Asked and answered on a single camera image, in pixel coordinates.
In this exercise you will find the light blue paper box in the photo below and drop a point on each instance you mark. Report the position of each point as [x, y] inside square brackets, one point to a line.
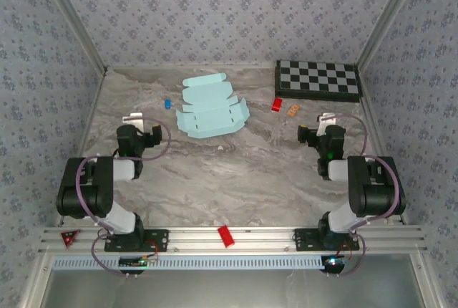
[211, 121]

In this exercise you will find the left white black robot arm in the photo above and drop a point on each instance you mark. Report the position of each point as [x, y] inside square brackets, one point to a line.
[123, 172]

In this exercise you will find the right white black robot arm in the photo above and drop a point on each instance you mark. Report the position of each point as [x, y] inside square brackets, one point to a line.
[338, 172]

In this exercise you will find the small orange block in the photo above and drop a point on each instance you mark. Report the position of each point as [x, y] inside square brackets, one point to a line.
[293, 111]

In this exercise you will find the small blue block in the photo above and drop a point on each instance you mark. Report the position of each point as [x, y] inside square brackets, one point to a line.
[167, 104]

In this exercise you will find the small red block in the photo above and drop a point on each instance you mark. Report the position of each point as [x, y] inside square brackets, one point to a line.
[277, 105]

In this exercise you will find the black grey chessboard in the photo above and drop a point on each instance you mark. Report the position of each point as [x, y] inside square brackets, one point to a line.
[315, 79]

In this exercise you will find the red triangle sign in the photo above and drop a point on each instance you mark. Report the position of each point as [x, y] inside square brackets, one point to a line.
[69, 238]

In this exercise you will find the long red brick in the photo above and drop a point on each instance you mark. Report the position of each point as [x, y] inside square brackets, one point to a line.
[226, 236]

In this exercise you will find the grey metal panel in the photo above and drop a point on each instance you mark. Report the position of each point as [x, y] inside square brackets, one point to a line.
[232, 290]

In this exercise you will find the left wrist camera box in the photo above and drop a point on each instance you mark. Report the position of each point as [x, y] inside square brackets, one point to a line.
[132, 119]

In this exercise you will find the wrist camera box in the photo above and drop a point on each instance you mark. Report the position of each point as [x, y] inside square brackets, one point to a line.
[326, 118]
[132, 119]

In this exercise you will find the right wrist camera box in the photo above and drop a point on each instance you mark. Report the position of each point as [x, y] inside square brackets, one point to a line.
[326, 118]

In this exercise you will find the aluminium side rail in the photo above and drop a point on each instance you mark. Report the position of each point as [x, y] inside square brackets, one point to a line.
[375, 121]
[89, 121]

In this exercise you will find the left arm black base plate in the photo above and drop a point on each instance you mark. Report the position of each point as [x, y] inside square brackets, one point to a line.
[161, 240]

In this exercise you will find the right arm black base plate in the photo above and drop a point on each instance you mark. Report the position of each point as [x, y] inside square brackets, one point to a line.
[304, 240]

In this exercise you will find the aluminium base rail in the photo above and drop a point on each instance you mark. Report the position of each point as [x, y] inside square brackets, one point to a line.
[264, 238]

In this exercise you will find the aluminium corner post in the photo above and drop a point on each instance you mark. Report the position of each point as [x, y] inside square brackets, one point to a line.
[388, 18]
[76, 18]

